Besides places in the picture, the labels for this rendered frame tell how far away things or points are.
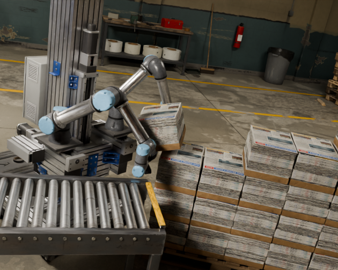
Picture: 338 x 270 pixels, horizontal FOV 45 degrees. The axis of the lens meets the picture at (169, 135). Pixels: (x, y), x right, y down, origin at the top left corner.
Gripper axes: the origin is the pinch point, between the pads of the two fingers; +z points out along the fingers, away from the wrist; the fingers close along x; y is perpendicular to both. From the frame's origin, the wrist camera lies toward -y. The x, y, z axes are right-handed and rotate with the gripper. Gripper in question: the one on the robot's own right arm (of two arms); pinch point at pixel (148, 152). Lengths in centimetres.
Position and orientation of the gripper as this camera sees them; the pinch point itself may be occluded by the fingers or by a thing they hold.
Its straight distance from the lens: 279.6
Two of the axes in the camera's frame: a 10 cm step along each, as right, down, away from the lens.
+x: -9.8, 1.0, 1.8
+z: 1.3, -3.5, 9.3
